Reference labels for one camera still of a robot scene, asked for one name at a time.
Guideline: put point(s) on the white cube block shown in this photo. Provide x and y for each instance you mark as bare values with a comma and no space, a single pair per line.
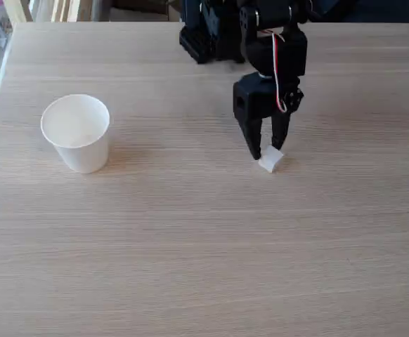
271,160

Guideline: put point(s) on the dark blue bag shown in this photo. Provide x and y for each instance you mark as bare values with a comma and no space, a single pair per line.
366,10

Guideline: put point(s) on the white paper cup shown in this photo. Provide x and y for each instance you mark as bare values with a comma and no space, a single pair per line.
78,140

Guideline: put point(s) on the light wooden frame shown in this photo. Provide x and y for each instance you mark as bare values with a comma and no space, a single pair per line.
67,10

